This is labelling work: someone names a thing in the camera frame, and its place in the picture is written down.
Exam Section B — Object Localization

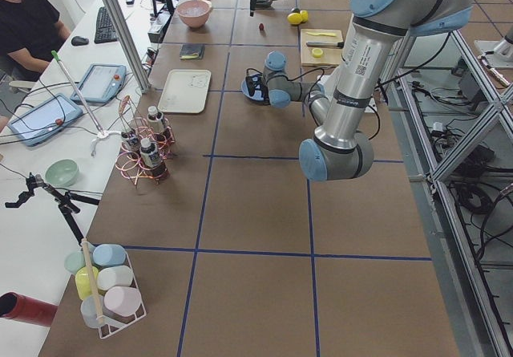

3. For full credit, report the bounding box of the green bowl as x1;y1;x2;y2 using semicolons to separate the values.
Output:
44;159;79;187

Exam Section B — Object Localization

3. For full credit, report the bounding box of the teach pendant tablet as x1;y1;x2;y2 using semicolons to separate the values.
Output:
78;63;127;104
7;93;83;147

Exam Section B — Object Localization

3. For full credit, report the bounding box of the pink bowl of ice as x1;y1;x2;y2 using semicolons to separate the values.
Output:
176;0;212;29

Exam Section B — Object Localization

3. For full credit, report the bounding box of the steel knife sharpener rod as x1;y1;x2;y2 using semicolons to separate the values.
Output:
305;41;345;49

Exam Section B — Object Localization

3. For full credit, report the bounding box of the copper wire bottle rack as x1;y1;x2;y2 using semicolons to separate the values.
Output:
115;95;176;185

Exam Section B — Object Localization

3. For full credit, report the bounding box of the wooden cutting board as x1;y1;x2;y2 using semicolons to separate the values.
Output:
300;29;344;67

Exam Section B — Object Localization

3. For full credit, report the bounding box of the person in black shirt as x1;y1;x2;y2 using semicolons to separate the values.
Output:
1;0;71;81

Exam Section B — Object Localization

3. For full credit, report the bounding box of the white wire cup rack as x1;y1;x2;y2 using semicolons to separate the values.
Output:
65;238;147;339

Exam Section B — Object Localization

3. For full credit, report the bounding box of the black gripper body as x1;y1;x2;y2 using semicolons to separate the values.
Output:
244;73;268;103

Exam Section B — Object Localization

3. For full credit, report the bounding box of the black tripod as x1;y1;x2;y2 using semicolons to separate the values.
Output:
4;174;101;249

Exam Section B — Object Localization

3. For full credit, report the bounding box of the tea bottle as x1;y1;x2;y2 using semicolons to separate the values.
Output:
147;106;169;141
139;138;168;181
121;127;140;154

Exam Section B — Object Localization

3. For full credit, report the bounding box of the red cylinder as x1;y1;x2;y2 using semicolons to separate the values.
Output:
1;292;58;327

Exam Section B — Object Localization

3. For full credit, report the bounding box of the yellow plastic knife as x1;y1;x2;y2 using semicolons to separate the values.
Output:
305;31;337;37

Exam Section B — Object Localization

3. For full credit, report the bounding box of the blue plate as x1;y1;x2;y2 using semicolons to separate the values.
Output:
241;78;269;105

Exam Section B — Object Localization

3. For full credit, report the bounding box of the cream bear tray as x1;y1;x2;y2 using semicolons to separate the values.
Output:
157;69;212;114

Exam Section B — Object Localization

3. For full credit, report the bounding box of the black keyboard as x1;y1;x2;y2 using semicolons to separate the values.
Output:
94;6;118;44

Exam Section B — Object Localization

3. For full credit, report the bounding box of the black computer mouse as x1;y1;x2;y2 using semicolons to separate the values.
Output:
71;36;89;47

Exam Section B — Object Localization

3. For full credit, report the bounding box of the yellow lemon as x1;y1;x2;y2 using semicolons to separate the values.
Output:
287;12;303;26
300;10;309;23

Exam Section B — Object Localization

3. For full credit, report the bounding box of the grey folded cloth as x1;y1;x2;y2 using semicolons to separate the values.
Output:
180;43;205;60

